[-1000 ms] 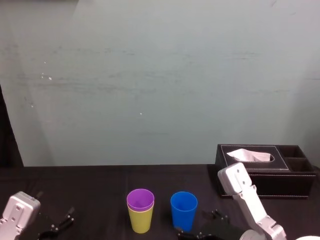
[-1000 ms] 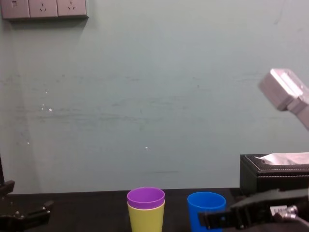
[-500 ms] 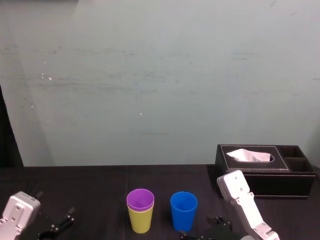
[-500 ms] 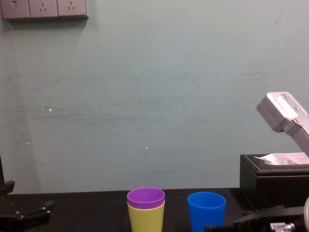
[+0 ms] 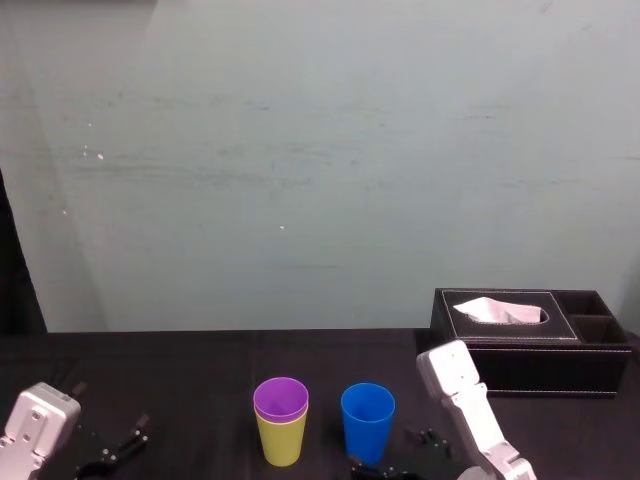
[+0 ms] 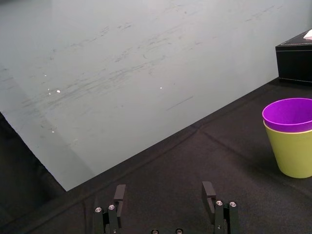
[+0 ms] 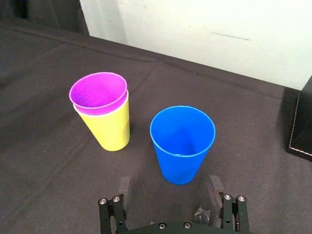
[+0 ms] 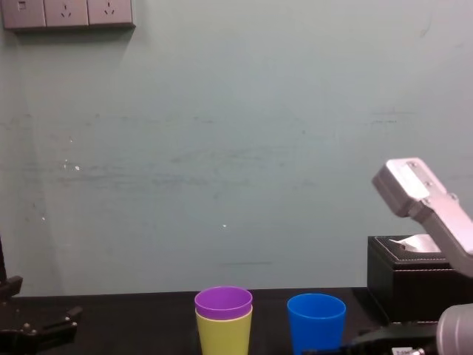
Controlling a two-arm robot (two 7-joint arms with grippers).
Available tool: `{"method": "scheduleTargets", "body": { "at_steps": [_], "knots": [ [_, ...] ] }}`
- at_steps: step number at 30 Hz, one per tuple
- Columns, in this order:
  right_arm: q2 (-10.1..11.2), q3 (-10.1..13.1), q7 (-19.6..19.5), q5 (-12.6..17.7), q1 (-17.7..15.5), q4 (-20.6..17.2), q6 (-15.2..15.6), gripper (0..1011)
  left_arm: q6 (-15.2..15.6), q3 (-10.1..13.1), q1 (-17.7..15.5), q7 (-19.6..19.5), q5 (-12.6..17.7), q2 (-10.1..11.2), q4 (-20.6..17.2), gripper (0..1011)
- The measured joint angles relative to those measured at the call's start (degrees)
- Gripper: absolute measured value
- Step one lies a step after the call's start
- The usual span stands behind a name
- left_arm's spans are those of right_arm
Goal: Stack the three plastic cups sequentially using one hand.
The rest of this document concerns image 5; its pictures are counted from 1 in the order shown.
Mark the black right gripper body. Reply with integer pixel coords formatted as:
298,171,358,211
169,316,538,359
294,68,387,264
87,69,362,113
393,443,469,480

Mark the white tissue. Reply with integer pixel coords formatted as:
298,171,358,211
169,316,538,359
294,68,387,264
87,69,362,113
451,296,543,326

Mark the black leather tissue box organizer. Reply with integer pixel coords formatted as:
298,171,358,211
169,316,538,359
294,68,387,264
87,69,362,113
429,287,633,400

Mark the black side panel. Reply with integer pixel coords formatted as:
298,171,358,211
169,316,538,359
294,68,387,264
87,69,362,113
0,168,49,338

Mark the blue plastic cup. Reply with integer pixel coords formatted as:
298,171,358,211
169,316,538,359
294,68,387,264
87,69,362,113
340,382,397,467

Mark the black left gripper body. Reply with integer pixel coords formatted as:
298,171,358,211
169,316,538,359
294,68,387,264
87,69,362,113
40,423,119,480

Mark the yellow plastic cup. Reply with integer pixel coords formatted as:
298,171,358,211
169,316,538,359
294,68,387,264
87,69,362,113
254,407,309,468

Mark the black table cloth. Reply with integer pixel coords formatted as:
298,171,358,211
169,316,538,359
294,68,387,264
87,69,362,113
0,327,640,480

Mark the purple plastic cup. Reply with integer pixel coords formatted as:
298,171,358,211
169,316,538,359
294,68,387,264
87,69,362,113
252,376,310,426

